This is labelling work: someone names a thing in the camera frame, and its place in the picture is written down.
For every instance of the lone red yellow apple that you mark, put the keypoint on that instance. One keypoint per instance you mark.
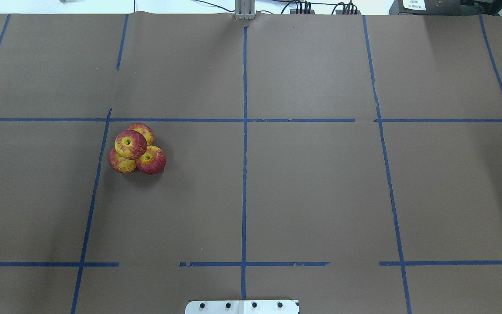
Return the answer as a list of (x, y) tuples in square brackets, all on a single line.
[(130, 144)]

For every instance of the right red yellow apple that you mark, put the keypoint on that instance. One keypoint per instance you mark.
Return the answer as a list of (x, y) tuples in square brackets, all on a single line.
[(152, 161)]

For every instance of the back red yellow apple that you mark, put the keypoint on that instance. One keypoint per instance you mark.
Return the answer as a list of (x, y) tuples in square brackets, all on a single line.
[(145, 130)]

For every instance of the front red yellow apple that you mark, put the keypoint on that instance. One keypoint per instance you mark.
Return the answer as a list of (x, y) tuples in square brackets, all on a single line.
[(121, 164)]

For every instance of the black desktop computer box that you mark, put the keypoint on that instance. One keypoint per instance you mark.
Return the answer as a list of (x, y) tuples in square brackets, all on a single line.
[(426, 7)]

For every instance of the aluminium frame post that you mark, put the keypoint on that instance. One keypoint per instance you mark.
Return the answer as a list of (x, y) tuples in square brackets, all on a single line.
[(244, 10)]

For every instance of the white camera stand pillar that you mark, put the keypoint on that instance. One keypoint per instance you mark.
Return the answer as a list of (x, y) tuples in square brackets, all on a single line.
[(243, 307)]

